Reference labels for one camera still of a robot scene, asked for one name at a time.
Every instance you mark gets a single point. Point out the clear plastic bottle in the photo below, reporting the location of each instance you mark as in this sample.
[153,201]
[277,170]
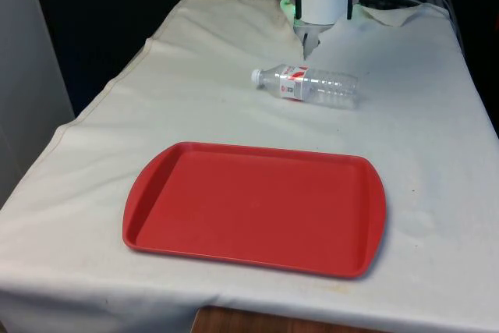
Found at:
[331,87]

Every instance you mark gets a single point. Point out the red tray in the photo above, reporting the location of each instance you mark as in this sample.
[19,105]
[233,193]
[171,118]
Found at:
[253,208]

